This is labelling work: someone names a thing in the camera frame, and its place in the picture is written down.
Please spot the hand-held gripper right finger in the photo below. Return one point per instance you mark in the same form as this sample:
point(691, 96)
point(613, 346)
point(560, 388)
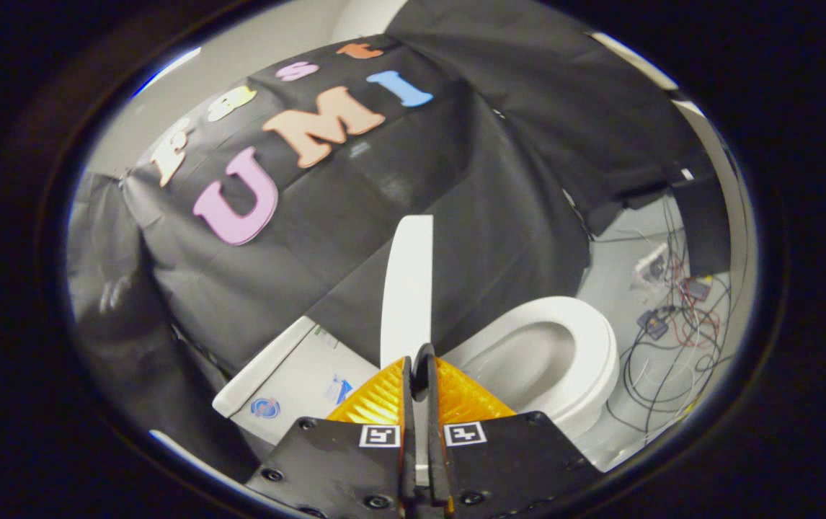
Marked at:
point(437, 432)

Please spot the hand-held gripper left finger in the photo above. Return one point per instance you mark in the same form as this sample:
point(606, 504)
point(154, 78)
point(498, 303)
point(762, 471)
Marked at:
point(409, 432)

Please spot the white toilet lid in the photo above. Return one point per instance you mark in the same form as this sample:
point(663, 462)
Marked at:
point(407, 288)

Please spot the white toilet seat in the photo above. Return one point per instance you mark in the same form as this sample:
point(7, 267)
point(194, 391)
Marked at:
point(593, 339)

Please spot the small dark electronic box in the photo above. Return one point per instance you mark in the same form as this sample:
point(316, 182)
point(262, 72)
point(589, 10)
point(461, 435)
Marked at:
point(652, 323)
point(697, 288)

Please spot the black backdrop cloth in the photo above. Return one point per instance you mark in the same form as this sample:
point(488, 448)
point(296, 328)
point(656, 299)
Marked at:
point(398, 180)

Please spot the white power strip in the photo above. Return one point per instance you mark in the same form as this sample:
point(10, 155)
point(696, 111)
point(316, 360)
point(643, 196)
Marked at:
point(651, 268)

